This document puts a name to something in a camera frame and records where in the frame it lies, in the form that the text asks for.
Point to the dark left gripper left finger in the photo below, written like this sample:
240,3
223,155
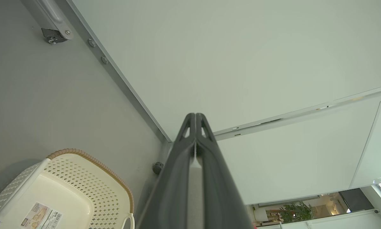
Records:
171,190

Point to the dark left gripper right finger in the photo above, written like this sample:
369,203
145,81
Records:
220,190

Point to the cream perforated laundry basket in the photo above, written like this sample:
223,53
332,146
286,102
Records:
82,184

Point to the green potted plant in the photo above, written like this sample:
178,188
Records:
297,212

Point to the paper label sticker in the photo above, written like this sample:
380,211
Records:
41,216

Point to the black caster wheel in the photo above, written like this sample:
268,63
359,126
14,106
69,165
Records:
53,35

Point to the aluminium partition cross rail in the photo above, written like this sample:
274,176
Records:
305,113

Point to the aluminium partition base rail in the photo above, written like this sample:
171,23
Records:
114,68

